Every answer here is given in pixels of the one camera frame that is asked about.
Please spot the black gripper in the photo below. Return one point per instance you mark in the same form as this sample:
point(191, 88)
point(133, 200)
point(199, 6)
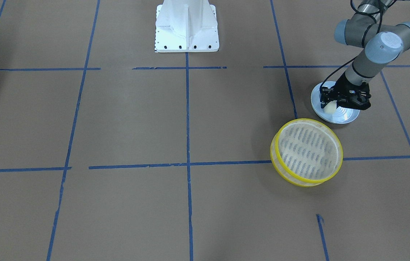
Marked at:
point(343, 86)

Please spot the white steamed bun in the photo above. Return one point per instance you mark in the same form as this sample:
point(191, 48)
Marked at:
point(330, 108)

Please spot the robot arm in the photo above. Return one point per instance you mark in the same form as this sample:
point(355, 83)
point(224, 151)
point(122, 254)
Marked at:
point(381, 44)

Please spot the yellow rimmed bamboo steamer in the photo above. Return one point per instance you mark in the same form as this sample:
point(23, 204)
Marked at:
point(306, 153)

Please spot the light blue plate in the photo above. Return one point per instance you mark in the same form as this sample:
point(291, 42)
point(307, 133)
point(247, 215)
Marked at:
point(340, 116)

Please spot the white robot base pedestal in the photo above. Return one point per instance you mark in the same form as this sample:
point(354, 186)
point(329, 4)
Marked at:
point(186, 26)

